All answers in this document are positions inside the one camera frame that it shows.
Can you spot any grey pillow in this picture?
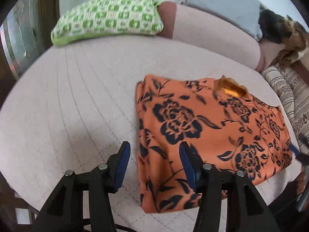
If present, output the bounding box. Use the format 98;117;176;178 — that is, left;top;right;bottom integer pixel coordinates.
183;0;262;41

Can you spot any pink bolster cushion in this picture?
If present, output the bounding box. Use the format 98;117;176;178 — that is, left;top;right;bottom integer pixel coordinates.
158;1;265;72

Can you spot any orange black floral garment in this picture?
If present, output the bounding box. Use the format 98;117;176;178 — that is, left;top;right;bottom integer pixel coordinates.
136;75;292;213

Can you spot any black brown furry blanket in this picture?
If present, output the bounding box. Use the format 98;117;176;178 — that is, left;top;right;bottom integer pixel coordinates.
258;9;308;70

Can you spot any beige striped blanket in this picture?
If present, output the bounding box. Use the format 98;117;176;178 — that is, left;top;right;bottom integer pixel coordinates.
261;66;308;148

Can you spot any green white patterned pillow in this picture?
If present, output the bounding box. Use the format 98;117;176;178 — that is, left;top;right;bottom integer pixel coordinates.
50;0;164;47

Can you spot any wooden glass cabinet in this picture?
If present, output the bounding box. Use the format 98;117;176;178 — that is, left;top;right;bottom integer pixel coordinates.
0;0;61;83

